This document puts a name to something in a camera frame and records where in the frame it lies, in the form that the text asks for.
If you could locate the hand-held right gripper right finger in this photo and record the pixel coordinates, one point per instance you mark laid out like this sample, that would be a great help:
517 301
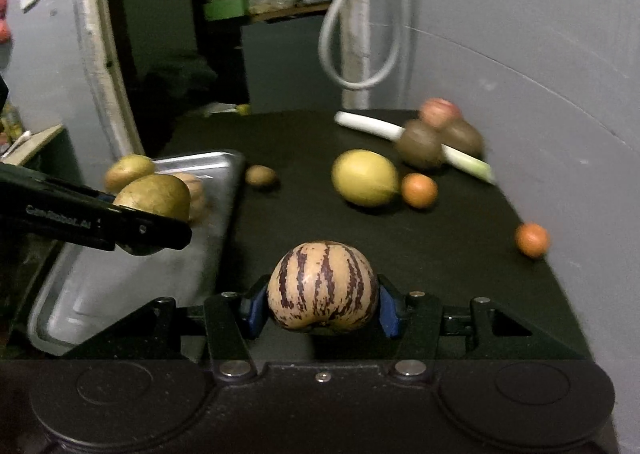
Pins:
391 316

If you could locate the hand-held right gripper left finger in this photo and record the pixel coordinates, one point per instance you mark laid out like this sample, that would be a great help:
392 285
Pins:
252 311

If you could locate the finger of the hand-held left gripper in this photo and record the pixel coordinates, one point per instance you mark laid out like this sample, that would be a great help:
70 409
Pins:
150 231
60 181

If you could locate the metal tray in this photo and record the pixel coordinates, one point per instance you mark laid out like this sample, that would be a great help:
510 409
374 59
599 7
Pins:
150 284

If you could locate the small brown kiwi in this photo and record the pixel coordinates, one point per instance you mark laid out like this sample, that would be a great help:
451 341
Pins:
261 176

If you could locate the orange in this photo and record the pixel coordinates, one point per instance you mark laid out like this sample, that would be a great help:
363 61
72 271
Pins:
419 190
532 239

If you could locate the large yellow lemon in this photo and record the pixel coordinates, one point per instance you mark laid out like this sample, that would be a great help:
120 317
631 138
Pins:
365 177

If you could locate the large brown kiwi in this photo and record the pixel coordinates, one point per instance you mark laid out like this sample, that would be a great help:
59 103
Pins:
465 136
420 144

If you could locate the wooden board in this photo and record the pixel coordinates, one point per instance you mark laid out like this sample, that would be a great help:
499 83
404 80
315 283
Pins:
30 144

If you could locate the white green leek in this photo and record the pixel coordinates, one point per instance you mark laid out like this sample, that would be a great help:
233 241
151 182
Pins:
365 124

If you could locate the red apple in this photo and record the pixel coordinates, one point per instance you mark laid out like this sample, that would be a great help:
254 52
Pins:
440 110

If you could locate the green box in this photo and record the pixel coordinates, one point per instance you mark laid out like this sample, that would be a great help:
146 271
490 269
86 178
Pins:
225 9

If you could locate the wooden shelf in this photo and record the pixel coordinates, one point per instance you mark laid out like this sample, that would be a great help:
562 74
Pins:
290 13

